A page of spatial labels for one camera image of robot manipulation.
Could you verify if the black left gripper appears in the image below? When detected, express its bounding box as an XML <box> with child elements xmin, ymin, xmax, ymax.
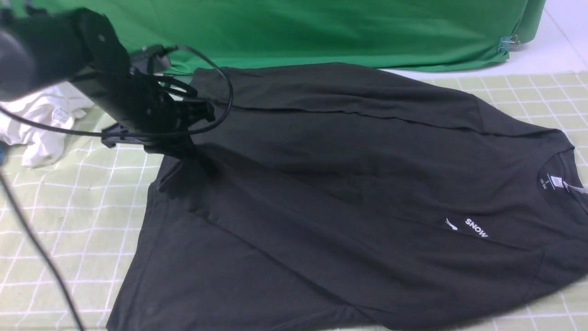
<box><xmin>73</xmin><ymin>69</ymin><xmax>215</xmax><ymax>154</ymax></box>

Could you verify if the dark gray long-sleeve top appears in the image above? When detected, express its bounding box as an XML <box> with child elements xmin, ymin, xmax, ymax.
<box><xmin>107</xmin><ymin>63</ymin><xmax>588</xmax><ymax>331</ymax></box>

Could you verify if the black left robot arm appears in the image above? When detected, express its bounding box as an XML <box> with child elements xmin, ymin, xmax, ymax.
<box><xmin>0</xmin><ymin>2</ymin><xmax>233</xmax><ymax>159</ymax></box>

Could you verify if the white crumpled shirt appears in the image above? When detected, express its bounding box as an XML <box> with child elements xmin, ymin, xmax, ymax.
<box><xmin>0</xmin><ymin>82</ymin><xmax>95</xmax><ymax>168</ymax></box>

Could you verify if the green checkered table cloth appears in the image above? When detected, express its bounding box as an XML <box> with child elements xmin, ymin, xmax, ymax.
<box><xmin>0</xmin><ymin>72</ymin><xmax>587</xmax><ymax>331</ymax></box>

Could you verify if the green backdrop cloth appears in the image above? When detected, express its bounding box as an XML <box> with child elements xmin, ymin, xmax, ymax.
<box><xmin>0</xmin><ymin>0</ymin><xmax>547</xmax><ymax>76</ymax></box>

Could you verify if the teal binder clip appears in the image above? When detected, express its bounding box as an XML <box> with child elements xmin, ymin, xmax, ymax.
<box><xmin>497</xmin><ymin>35</ymin><xmax>521</xmax><ymax>53</ymax></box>

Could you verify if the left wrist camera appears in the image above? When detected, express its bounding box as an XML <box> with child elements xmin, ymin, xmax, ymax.
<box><xmin>130</xmin><ymin>45</ymin><xmax>176</xmax><ymax>75</ymax></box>

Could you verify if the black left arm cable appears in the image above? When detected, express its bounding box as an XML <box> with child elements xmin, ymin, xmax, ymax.
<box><xmin>0</xmin><ymin>45</ymin><xmax>234</xmax><ymax>331</ymax></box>

